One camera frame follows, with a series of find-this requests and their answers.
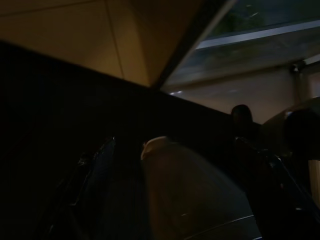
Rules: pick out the noodle cup with yellow fork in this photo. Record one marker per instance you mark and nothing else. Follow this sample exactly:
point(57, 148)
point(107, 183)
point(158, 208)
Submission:
point(195, 195)

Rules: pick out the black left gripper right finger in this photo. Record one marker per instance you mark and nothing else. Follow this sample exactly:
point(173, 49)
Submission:
point(275, 200)

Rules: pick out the clear crisper drawer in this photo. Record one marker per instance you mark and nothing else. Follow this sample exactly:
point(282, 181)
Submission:
point(250, 52)

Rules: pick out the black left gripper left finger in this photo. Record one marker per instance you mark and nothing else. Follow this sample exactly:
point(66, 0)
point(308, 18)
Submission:
point(85, 195)

